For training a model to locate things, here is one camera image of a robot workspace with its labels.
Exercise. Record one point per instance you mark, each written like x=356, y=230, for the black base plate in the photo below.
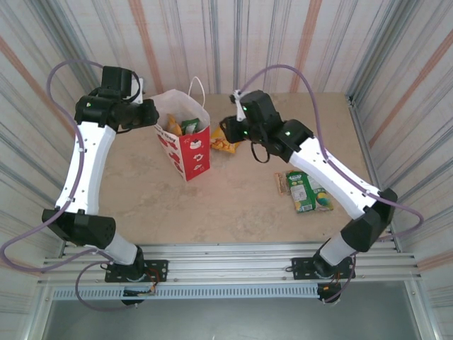
x=301, y=267
x=159, y=269

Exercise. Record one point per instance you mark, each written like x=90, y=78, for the brown snack bar packet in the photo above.
x=281, y=184

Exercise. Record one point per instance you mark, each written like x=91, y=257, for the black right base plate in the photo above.
x=301, y=267

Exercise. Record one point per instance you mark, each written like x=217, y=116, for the yellow chips packet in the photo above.
x=221, y=145

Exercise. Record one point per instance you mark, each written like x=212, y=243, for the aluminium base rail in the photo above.
x=226, y=255

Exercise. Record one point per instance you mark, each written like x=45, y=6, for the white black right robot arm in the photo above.
x=336, y=177

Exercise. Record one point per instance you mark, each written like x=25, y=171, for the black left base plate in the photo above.
x=159, y=269

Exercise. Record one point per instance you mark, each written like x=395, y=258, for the white red paper bag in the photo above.
x=193, y=156

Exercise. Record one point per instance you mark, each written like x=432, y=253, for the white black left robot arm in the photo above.
x=88, y=166

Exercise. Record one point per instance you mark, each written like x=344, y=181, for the yellow snack packet with label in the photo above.
x=173, y=127

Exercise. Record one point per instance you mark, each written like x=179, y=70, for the green juice carton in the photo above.
x=304, y=193

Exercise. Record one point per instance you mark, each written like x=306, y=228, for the aluminium side rail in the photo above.
x=368, y=159

